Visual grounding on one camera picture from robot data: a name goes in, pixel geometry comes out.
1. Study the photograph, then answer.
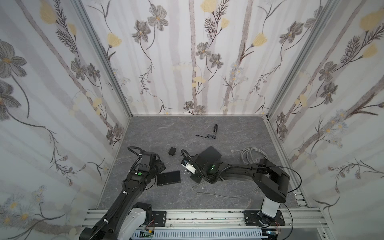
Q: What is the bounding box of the aluminium corner frame left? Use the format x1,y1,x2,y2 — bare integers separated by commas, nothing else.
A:
71,0,134,119

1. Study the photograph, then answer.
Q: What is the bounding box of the aluminium corner frame right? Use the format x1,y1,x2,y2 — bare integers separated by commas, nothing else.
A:
266,1,340,120

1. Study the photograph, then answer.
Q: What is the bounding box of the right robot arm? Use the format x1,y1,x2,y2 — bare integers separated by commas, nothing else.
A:
183,155,290,228

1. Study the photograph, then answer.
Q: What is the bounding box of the black ribbed network switch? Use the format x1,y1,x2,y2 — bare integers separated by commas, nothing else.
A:
157,171,181,186

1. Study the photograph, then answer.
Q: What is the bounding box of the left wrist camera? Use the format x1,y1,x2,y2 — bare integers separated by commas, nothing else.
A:
140,152,157,166

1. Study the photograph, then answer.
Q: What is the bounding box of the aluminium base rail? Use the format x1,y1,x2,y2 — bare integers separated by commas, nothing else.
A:
83,207,328,230

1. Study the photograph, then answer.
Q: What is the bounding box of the grey flat network switch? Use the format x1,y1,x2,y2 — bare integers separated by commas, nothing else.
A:
195,146,222,166

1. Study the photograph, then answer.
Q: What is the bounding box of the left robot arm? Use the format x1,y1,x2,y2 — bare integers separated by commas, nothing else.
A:
79,147,166,240

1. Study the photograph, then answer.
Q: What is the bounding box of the aluminium corner frame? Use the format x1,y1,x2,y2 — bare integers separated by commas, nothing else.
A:
266,1,340,120
71,0,134,119

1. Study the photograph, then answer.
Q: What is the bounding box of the white slotted cable duct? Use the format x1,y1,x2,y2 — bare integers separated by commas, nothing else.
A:
131,229,268,240

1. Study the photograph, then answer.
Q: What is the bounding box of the black power adapter with cable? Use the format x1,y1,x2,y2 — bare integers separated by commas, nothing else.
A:
168,147,191,165

